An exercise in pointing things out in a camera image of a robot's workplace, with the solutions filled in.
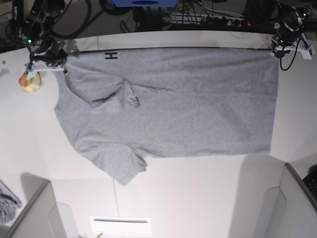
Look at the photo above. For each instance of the grey partition panel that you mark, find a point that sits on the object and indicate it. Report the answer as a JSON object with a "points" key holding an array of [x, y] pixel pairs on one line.
{"points": [[40, 218], [273, 202]]}

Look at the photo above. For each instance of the grey T-shirt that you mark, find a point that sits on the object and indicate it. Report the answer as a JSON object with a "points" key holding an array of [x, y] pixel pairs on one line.
{"points": [[118, 107]]}

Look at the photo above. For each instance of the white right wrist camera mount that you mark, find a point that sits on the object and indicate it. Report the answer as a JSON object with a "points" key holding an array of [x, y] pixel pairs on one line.
{"points": [[33, 70]]}

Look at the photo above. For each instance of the black power strip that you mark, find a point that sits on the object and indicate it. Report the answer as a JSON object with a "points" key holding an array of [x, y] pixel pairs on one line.
{"points": [[225, 21]]}

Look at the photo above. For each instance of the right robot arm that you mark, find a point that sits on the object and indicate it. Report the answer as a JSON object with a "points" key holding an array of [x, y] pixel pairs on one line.
{"points": [[35, 33]]}

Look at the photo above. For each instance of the crumpled yellow red paper ball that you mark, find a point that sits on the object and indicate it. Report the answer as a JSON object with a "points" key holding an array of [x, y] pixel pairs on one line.
{"points": [[30, 81]]}

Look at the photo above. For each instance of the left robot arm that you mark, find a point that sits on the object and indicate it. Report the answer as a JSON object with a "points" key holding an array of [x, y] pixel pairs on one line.
{"points": [[291, 30]]}

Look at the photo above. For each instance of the right grey partition panel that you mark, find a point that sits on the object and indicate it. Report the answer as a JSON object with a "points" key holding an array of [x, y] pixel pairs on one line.
{"points": [[273, 202]]}

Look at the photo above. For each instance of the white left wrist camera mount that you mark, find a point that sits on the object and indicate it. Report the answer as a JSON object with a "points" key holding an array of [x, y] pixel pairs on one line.
{"points": [[306, 50]]}

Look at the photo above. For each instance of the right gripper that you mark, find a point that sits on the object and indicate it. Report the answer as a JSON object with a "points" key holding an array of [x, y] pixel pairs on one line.
{"points": [[48, 52]]}

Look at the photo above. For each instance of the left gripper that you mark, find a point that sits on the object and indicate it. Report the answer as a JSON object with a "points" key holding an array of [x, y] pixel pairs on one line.
{"points": [[282, 46]]}

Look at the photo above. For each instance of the left grey partition panel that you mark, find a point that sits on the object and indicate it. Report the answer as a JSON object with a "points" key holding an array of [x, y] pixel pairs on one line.
{"points": [[40, 218]]}

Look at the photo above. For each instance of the black keyboard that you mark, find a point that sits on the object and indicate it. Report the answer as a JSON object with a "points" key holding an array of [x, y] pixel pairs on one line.
{"points": [[311, 182]]}

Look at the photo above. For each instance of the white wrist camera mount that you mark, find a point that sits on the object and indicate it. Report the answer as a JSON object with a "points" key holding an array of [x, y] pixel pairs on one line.
{"points": [[306, 50], [33, 70]]}

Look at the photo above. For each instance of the grey striped cloth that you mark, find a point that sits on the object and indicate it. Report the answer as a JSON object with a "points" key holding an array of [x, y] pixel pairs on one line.
{"points": [[9, 203]]}

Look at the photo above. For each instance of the blue box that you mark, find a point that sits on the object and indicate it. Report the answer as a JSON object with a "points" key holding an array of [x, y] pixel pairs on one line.
{"points": [[144, 3]]}

